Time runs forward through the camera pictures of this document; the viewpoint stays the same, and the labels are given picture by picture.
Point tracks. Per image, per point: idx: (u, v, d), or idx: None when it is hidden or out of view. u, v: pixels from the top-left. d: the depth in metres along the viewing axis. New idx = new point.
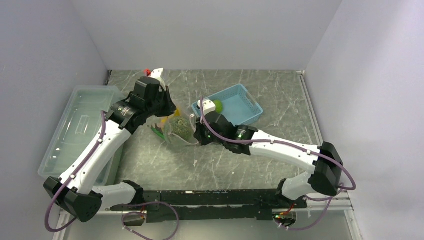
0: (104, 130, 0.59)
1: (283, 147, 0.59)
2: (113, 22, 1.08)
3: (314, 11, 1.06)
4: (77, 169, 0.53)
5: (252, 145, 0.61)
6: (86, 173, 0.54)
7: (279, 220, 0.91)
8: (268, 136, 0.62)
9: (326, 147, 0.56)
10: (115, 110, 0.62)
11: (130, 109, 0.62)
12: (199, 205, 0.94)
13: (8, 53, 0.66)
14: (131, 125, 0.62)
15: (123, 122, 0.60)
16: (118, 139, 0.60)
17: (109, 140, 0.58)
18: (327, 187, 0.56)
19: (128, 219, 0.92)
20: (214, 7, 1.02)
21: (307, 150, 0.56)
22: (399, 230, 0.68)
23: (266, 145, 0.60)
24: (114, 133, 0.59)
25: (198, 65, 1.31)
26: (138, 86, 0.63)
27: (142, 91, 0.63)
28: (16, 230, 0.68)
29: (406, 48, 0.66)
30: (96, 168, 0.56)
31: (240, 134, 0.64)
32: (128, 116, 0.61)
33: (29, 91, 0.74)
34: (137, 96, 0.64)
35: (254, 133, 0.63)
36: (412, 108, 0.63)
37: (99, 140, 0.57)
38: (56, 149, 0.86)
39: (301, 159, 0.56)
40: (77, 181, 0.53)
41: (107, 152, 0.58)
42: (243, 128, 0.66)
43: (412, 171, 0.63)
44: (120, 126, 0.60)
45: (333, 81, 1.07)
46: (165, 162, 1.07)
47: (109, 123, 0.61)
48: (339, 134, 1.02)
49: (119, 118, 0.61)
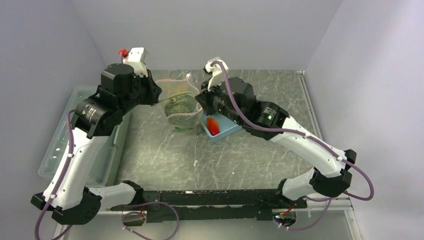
0: (73, 141, 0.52)
1: (314, 145, 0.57)
2: (113, 22, 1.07)
3: (314, 11, 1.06)
4: (55, 188, 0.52)
5: (283, 134, 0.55)
6: (66, 191, 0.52)
7: (279, 220, 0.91)
8: (300, 128, 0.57)
9: (352, 155, 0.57)
10: (79, 113, 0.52)
11: (97, 109, 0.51)
12: (199, 205, 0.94)
13: (9, 53, 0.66)
14: (101, 129, 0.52)
15: (91, 129, 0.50)
16: (91, 147, 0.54)
17: (81, 152, 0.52)
18: (334, 190, 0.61)
19: (127, 219, 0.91)
20: (214, 7, 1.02)
21: (339, 157, 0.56)
22: (399, 230, 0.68)
23: (297, 139, 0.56)
24: (84, 144, 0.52)
25: (198, 64, 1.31)
26: (106, 79, 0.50)
27: (111, 85, 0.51)
28: (16, 230, 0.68)
29: (407, 48, 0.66)
30: (76, 182, 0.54)
31: (270, 116, 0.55)
32: (95, 119, 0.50)
33: (30, 91, 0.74)
34: (107, 92, 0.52)
35: (285, 118, 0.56)
36: (413, 108, 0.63)
37: (69, 154, 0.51)
38: (56, 149, 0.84)
39: (330, 163, 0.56)
40: (59, 199, 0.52)
41: (83, 164, 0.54)
42: (269, 107, 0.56)
43: (412, 171, 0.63)
44: (87, 134, 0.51)
45: (333, 81, 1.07)
46: (165, 162, 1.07)
47: (76, 131, 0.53)
48: (339, 134, 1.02)
49: (85, 123, 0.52)
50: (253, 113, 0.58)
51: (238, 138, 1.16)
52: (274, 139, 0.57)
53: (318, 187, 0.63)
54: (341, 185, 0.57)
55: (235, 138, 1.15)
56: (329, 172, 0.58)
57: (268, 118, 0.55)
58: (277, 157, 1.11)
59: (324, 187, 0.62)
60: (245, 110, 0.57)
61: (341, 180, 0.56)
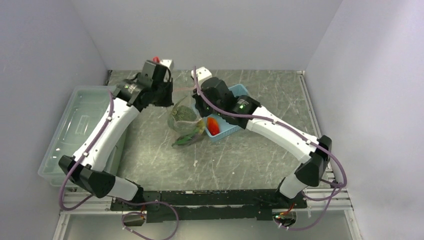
0: (113, 108, 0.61)
1: (283, 130, 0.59)
2: (113, 22, 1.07)
3: (314, 11, 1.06)
4: (89, 146, 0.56)
5: (251, 121, 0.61)
6: (98, 150, 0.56)
7: (279, 220, 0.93)
8: (271, 115, 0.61)
9: (325, 141, 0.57)
10: (122, 87, 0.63)
11: (136, 87, 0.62)
12: (199, 205, 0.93)
13: (8, 53, 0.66)
14: (138, 102, 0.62)
15: (132, 98, 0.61)
16: (128, 116, 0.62)
17: (118, 118, 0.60)
18: (311, 178, 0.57)
19: (127, 219, 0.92)
20: (214, 6, 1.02)
21: (307, 140, 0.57)
22: (399, 230, 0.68)
23: (266, 124, 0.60)
24: (124, 111, 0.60)
25: (198, 64, 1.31)
26: (147, 66, 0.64)
27: (151, 70, 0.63)
28: (16, 230, 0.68)
29: (406, 48, 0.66)
30: (107, 146, 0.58)
31: (241, 105, 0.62)
32: (136, 93, 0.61)
33: (30, 91, 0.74)
34: (145, 76, 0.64)
35: (256, 108, 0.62)
36: (413, 108, 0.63)
37: (109, 117, 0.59)
38: (56, 149, 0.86)
39: (299, 146, 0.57)
40: (90, 158, 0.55)
41: (116, 130, 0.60)
42: (243, 99, 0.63)
43: (412, 171, 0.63)
44: (127, 103, 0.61)
45: (333, 81, 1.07)
46: (165, 162, 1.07)
47: (116, 101, 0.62)
48: (339, 134, 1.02)
49: (126, 95, 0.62)
50: (229, 104, 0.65)
51: (238, 138, 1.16)
52: (248, 127, 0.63)
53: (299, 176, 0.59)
54: (313, 168, 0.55)
55: (235, 139, 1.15)
56: (302, 157, 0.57)
57: (241, 108, 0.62)
58: (277, 157, 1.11)
59: (304, 176, 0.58)
60: (220, 101, 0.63)
61: (310, 163, 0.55)
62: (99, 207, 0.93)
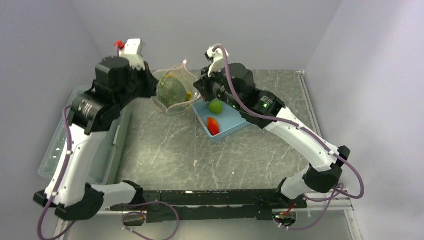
0: (71, 137, 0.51)
1: (306, 138, 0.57)
2: (113, 22, 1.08)
3: (314, 11, 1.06)
4: (56, 185, 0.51)
5: (276, 123, 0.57)
6: (67, 188, 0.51)
7: (279, 220, 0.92)
8: (294, 119, 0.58)
9: (345, 152, 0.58)
10: (76, 108, 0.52)
11: (92, 105, 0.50)
12: (199, 205, 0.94)
13: (8, 53, 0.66)
14: (98, 125, 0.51)
15: (88, 126, 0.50)
16: (92, 142, 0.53)
17: (79, 149, 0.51)
18: (323, 186, 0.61)
19: (127, 219, 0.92)
20: (214, 6, 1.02)
21: (330, 151, 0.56)
22: (399, 230, 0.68)
23: (290, 129, 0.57)
24: (82, 141, 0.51)
25: (198, 64, 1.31)
26: (100, 73, 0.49)
27: (106, 80, 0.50)
28: (16, 230, 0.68)
29: (407, 48, 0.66)
30: (77, 179, 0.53)
31: (266, 104, 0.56)
32: (91, 116, 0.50)
33: (30, 91, 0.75)
34: (103, 86, 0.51)
35: (281, 109, 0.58)
36: (413, 107, 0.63)
37: (68, 152, 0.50)
38: (56, 149, 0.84)
39: (321, 156, 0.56)
40: (61, 196, 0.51)
41: (83, 159, 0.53)
42: (267, 96, 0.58)
43: (412, 171, 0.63)
44: (85, 131, 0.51)
45: (333, 81, 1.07)
46: (165, 162, 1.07)
47: (73, 128, 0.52)
48: (339, 134, 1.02)
49: (82, 119, 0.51)
50: (249, 101, 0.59)
51: (238, 138, 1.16)
52: (268, 129, 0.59)
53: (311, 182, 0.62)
54: (331, 179, 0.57)
55: (236, 138, 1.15)
56: (321, 166, 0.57)
57: (264, 106, 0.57)
58: (277, 157, 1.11)
59: (317, 182, 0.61)
60: (243, 96, 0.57)
61: (331, 174, 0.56)
62: None
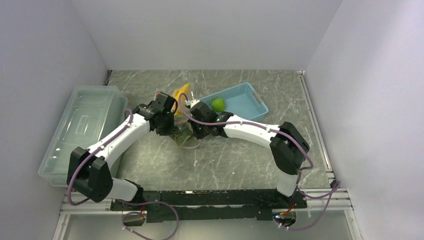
0: (131, 120, 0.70)
1: (249, 126, 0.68)
2: (113, 22, 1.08)
3: (314, 11, 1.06)
4: (106, 142, 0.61)
5: (226, 127, 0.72)
6: (114, 147, 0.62)
7: (279, 220, 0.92)
8: (240, 118, 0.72)
9: (286, 126, 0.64)
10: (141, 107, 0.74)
11: (152, 109, 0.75)
12: (199, 205, 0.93)
13: (8, 52, 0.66)
14: (151, 122, 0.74)
15: (148, 115, 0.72)
16: (141, 129, 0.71)
17: (135, 126, 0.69)
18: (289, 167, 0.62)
19: (127, 219, 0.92)
20: (214, 6, 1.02)
21: (266, 128, 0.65)
22: (398, 230, 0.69)
23: (236, 126, 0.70)
24: (140, 123, 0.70)
25: (198, 64, 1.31)
26: (162, 96, 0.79)
27: (165, 101, 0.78)
28: (16, 230, 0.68)
29: (406, 47, 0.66)
30: (119, 148, 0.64)
31: (219, 118, 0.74)
32: (151, 112, 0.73)
33: (29, 90, 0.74)
34: (160, 103, 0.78)
35: (230, 116, 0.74)
36: (412, 108, 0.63)
37: (128, 123, 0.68)
38: (55, 149, 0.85)
39: (262, 136, 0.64)
40: (105, 152, 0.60)
41: (131, 136, 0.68)
42: (221, 113, 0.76)
43: (412, 171, 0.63)
44: (144, 118, 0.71)
45: (333, 81, 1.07)
46: (165, 162, 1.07)
47: (135, 116, 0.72)
48: (339, 134, 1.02)
49: (143, 113, 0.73)
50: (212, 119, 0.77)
51: (238, 138, 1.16)
52: (229, 135, 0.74)
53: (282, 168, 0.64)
54: (278, 153, 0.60)
55: (235, 139, 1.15)
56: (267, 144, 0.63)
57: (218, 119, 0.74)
58: None
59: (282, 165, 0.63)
60: (204, 119, 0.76)
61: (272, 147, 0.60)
62: (99, 207, 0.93)
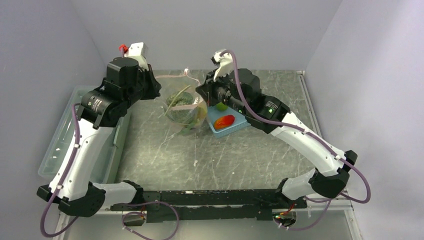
0: (80, 132, 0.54)
1: (313, 142, 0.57)
2: (112, 22, 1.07)
3: (315, 11, 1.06)
4: (62, 179, 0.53)
5: (281, 128, 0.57)
6: (72, 181, 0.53)
7: (279, 220, 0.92)
8: (300, 124, 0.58)
9: (352, 157, 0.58)
10: (86, 104, 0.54)
11: (102, 101, 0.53)
12: (199, 205, 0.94)
13: (8, 53, 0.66)
14: (107, 119, 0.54)
15: (97, 120, 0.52)
16: (97, 138, 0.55)
17: (87, 143, 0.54)
18: (330, 189, 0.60)
19: (127, 219, 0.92)
20: (214, 7, 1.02)
21: (336, 155, 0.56)
22: (398, 230, 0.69)
23: (296, 133, 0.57)
24: (90, 135, 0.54)
25: (198, 64, 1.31)
26: (111, 71, 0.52)
27: (116, 79, 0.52)
28: (16, 231, 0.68)
29: (407, 48, 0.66)
30: (82, 173, 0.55)
31: (271, 109, 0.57)
32: (101, 110, 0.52)
33: (30, 91, 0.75)
34: (112, 83, 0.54)
35: (286, 114, 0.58)
36: (413, 108, 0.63)
37: (76, 145, 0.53)
38: (55, 149, 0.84)
39: (327, 161, 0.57)
40: (65, 189, 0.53)
41: (90, 153, 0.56)
42: (272, 102, 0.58)
43: (412, 172, 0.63)
44: (94, 125, 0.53)
45: (333, 81, 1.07)
46: (165, 162, 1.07)
47: (82, 122, 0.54)
48: (340, 134, 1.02)
49: (92, 113, 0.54)
50: (255, 105, 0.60)
51: (238, 137, 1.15)
52: (272, 133, 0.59)
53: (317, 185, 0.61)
54: (338, 183, 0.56)
55: (235, 139, 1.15)
56: (327, 171, 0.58)
57: (269, 111, 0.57)
58: (277, 157, 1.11)
59: (324, 186, 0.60)
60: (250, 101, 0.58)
61: (338, 179, 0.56)
62: None
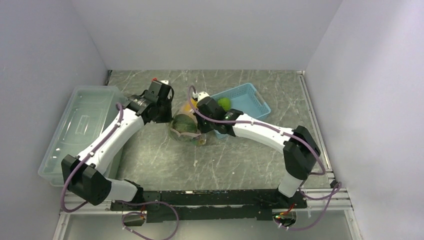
0: (122, 117, 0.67)
1: (261, 128, 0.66)
2: (113, 22, 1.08)
3: (315, 11, 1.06)
4: (96, 147, 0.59)
5: (234, 125, 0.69)
6: (104, 151, 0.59)
7: (279, 220, 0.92)
8: (250, 118, 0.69)
9: (299, 130, 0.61)
10: (132, 100, 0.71)
11: (145, 101, 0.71)
12: (199, 205, 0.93)
13: (8, 52, 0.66)
14: (145, 114, 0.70)
15: (141, 109, 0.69)
16: (133, 125, 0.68)
17: (127, 125, 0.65)
18: (299, 170, 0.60)
19: (127, 219, 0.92)
20: (214, 7, 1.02)
21: (279, 131, 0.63)
22: (399, 230, 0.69)
23: (246, 126, 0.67)
24: (131, 120, 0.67)
25: (198, 64, 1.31)
26: (154, 84, 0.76)
27: (157, 89, 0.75)
28: (16, 230, 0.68)
29: (407, 48, 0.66)
30: (111, 149, 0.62)
31: (227, 116, 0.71)
32: (145, 105, 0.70)
33: (30, 91, 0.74)
34: (153, 93, 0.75)
35: (239, 115, 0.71)
36: (412, 108, 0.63)
37: (118, 123, 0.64)
38: (55, 149, 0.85)
39: (274, 138, 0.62)
40: (95, 157, 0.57)
41: (123, 135, 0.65)
42: (230, 111, 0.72)
43: (412, 171, 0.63)
44: (136, 113, 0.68)
45: (333, 81, 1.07)
46: (165, 162, 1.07)
47: (126, 110, 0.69)
48: (340, 134, 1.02)
49: (135, 108, 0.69)
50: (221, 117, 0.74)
51: (238, 138, 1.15)
52: (236, 134, 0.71)
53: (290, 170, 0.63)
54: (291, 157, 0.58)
55: (235, 139, 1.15)
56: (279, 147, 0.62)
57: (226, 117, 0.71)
58: (277, 157, 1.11)
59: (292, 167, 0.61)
60: (212, 115, 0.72)
61: (286, 151, 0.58)
62: (99, 207, 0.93)
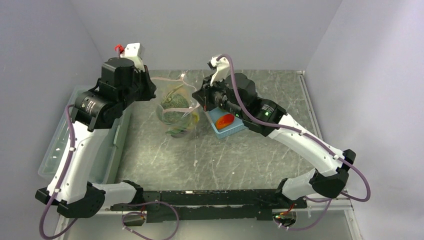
0: (74, 135, 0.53)
1: (310, 143, 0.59)
2: (113, 23, 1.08)
3: (314, 11, 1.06)
4: (59, 182, 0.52)
5: (278, 130, 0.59)
6: (70, 185, 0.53)
7: (279, 220, 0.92)
8: (296, 125, 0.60)
9: (351, 156, 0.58)
10: (80, 106, 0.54)
11: (97, 102, 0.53)
12: (199, 205, 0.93)
13: (8, 52, 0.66)
14: (102, 121, 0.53)
15: (92, 122, 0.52)
16: (93, 140, 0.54)
17: (82, 146, 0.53)
18: (331, 190, 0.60)
19: (127, 219, 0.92)
20: (214, 7, 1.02)
21: (334, 155, 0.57)
22: (399, 229, 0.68)
23: (293, 135, 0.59)
24: (85, 138, 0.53)
25: (198, 64, 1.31)
26: (106, 72, 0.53)
27: (111, 78, 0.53)
28: (16, 230, 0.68)
29: (407, 48, 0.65)
30: (79, 176, 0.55)
31: (267, 112, 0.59)
32: (95, 114, 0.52)
33: (30, 90, 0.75)
34: (107, 84, 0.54)
35: (282, 116, 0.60)
36: (412, 108, 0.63)
37: (71, 148, 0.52)
38: (55, 149, 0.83)
39: (326, 160, 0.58)
40: (63, 193, 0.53)
41: (86, 156, 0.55)
42: (267, 105, 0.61)
43: (412, 171, 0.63)
44: (88, 128, 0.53)
45: (333, 81, 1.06)
46: (165, 162, 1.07)
47: (76, 125, 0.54)
48: (340, 134, 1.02)
49: (86, 116, 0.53)
50: (251, 109, 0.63)
51: (238, 137, 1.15)
52: (270, 136, 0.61)
53: (317, 186, 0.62)
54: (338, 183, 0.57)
55: (235, 139, 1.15)
56: (326, 171, 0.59)
57: (265, 114, 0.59)
58: (277, 157, 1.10)
59: (325, 187, 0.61)
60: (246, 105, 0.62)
61: (337, 178, 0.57)
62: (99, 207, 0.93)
